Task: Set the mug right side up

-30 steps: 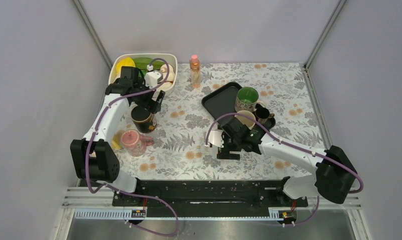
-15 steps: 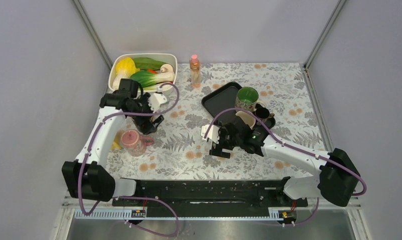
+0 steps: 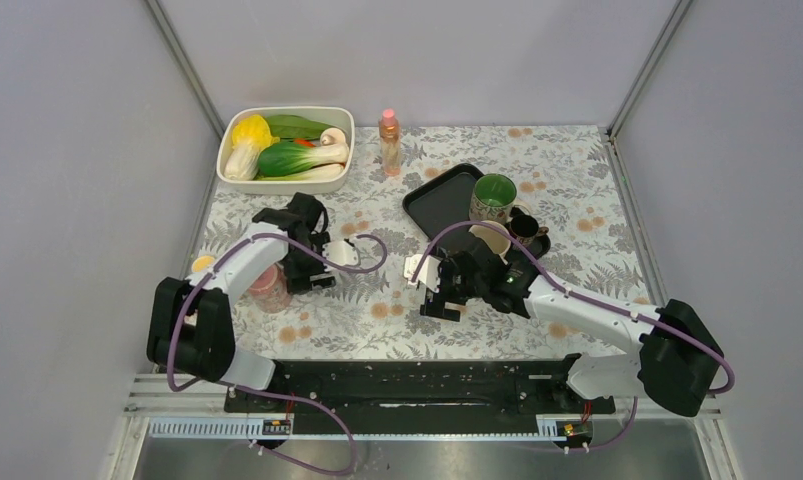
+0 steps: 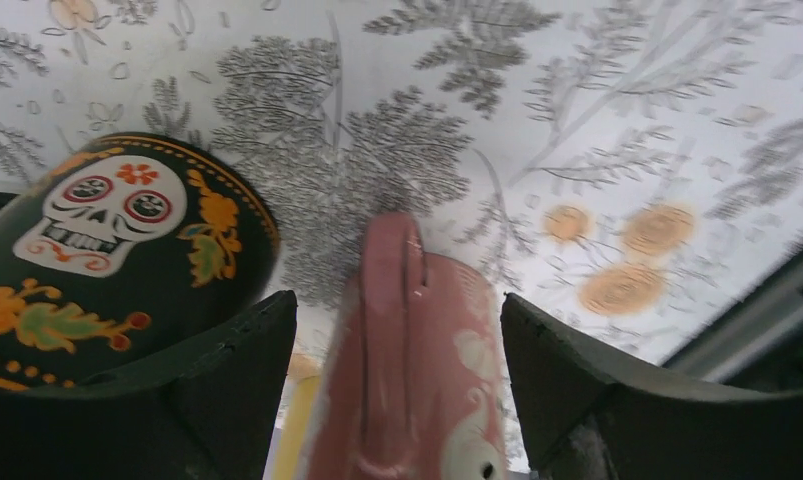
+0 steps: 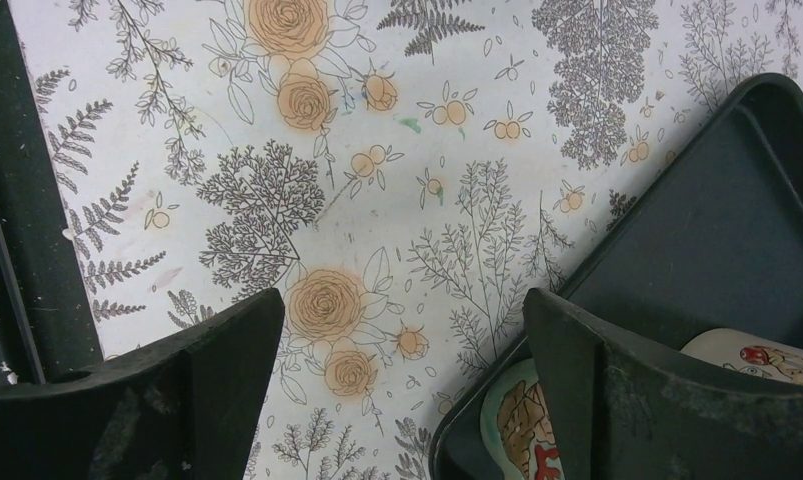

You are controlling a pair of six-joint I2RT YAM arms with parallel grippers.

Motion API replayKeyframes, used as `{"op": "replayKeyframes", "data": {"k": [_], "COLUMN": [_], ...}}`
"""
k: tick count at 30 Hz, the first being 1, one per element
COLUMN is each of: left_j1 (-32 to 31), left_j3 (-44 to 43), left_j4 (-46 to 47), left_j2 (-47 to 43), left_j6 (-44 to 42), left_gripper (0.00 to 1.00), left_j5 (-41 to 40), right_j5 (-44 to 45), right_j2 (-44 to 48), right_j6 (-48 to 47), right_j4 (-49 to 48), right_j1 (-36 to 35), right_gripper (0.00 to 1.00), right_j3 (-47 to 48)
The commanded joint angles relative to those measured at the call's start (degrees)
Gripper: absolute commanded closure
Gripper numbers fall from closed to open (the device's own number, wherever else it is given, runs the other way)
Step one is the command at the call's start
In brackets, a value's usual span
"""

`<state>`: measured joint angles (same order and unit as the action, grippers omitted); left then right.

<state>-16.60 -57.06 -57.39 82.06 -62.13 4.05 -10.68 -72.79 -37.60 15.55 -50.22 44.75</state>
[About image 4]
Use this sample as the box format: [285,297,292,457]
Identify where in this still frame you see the black mug with tan rim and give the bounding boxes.
[0,132,281,392]

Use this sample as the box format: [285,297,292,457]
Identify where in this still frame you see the aluminium frame rail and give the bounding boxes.
[663,247,803,384]

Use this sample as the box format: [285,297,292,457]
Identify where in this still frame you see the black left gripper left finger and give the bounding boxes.
[0,290,297,479]

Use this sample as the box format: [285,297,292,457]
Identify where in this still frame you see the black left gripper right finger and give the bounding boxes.
[500,293,803,479]

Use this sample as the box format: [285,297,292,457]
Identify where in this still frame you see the pink glass mug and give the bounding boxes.
[294,212,509,479]

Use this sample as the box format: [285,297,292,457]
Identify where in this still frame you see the yellow toy behind arm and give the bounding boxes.
[270,376,321,480]

